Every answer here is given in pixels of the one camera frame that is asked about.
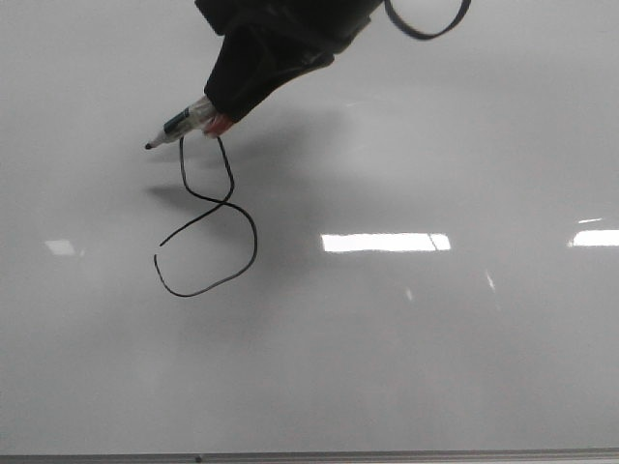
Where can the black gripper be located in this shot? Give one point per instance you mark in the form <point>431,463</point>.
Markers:
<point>269,43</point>

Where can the whiteboard marker with label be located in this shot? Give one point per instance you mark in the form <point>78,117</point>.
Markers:
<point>200,115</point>

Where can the white whiteboard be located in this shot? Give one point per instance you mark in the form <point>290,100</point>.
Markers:
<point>415,248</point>

